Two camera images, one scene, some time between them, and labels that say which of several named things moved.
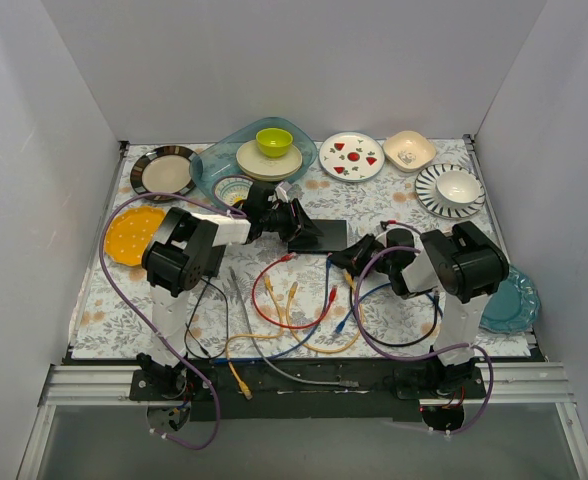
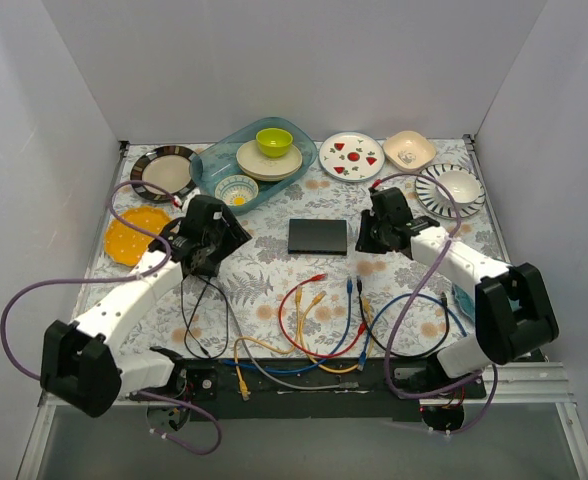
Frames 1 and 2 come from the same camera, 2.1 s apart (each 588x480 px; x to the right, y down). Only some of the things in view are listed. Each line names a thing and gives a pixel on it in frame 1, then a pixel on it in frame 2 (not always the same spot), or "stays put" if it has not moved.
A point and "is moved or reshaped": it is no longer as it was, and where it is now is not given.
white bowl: (458, 188) stays put
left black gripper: (294, 220) → (200, 265)
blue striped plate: (426, 197) stays put
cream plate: (254, 165) stays put
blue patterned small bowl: (232, 189) stays put
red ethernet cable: (333, 297) is moved or reshaped
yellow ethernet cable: (293, 290) is moved or reshaped
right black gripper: (362, 251) → (369, 241)
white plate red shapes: (352, 157) stays put
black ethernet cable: (397, 344) is moved or reshaped
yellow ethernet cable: (269, 286) → (244, 386)
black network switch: (333, 239) stays put
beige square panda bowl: (408, 151) stays put
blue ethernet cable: (338, 328) → (363, 356)
